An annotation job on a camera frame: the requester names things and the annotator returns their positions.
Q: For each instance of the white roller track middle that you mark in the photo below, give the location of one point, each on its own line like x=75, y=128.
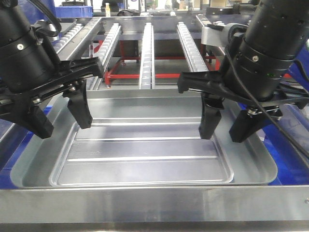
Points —
x=147, y=59

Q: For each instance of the white roller track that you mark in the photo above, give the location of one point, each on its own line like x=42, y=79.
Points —
x=108, y=46
x=193, y=57
x=147, y=59

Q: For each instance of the white roller track right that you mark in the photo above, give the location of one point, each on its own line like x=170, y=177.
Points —
x=193, y=57

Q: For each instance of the steel front shelf beam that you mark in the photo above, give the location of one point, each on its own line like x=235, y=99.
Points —
x=197, y=209

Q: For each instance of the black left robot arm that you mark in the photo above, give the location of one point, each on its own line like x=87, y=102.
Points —
x=31, y=72

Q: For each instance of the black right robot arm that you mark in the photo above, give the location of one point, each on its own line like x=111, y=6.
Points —
x=256, y=58

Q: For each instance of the large grey metal tray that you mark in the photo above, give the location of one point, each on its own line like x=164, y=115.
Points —
x=250, y=160

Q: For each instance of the small silver ribbed tray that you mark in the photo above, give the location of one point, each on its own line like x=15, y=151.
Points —
x=126, y=152

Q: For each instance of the red metal frame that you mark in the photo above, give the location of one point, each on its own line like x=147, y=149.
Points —
x=124, y=67

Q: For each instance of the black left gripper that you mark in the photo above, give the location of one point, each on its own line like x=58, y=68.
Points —
x=23, y=108

